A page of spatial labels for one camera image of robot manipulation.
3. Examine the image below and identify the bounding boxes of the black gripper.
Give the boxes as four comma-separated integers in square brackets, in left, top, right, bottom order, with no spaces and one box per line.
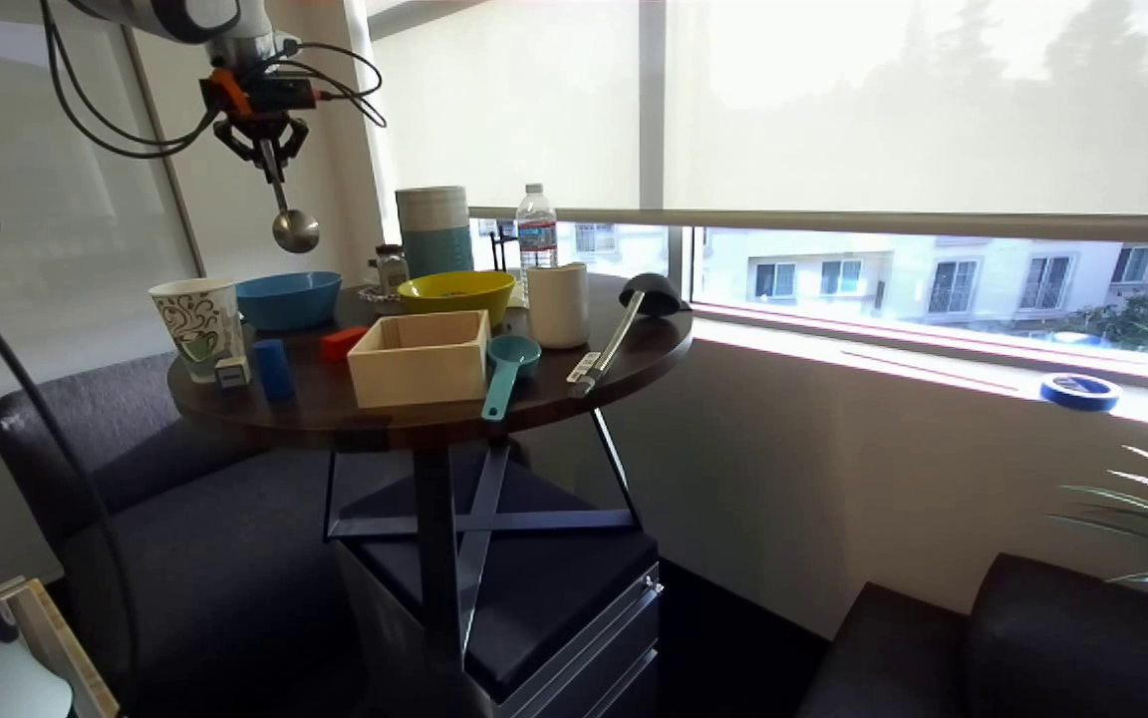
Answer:
[200,65,314,168]

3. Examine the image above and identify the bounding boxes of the metal ladle spoon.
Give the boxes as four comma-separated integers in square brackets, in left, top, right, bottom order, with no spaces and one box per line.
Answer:
[268,151,320,254]

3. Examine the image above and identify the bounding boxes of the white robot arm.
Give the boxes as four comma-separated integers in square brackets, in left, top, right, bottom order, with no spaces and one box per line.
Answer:
[72,0,314,180]

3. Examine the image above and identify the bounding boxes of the blue bowl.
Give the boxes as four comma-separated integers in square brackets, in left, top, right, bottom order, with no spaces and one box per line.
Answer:
[233,271,340,336]

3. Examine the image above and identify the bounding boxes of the yellow bowl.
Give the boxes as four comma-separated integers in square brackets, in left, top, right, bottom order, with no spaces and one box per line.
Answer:
[397,271,514,315]

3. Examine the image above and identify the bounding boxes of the teal plastic scoop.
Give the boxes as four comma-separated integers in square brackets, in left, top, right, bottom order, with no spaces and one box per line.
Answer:
[483,336,540,421]

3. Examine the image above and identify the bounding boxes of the small glass jar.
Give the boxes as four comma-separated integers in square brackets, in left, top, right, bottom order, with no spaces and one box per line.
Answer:
[369,242,406,289]

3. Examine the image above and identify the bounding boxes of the stacked white teal containers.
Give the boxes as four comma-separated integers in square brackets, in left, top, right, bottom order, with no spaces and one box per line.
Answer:
[397,188,472,275]

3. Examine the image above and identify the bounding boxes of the patterned paper cup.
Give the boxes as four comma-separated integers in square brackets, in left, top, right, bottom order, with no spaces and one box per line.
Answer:
[152,278,249,388]

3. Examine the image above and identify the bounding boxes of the blue rectangular block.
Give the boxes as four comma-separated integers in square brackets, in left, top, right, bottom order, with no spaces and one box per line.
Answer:
[249,340,293,403]

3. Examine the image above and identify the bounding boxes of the round dark wooden table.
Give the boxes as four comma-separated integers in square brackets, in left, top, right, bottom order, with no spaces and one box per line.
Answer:
[165,275,694,660]

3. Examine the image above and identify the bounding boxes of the water bottle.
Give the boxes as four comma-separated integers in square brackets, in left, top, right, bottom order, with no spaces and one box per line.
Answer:
[514,183,557,266]

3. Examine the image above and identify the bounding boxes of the wooden square box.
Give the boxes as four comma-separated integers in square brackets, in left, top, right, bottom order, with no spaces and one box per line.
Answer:
[347,312,491,409]

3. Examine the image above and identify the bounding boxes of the black ladle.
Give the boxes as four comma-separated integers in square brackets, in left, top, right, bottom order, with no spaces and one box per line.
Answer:
[567,271,685,389]

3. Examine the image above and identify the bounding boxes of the dark sofa seat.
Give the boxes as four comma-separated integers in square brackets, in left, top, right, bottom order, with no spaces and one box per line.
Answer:
[0,356,454,718]

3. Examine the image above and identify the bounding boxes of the dark cabinet under table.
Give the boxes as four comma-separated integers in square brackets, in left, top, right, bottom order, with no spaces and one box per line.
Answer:
[325,448,662,718]

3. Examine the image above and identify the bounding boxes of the blue tape roll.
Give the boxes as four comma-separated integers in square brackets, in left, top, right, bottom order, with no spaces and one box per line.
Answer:
[1040,373,1121,409]

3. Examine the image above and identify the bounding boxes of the dark armchair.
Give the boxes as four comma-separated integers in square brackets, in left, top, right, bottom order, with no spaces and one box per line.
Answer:
[797,554,1148,718]

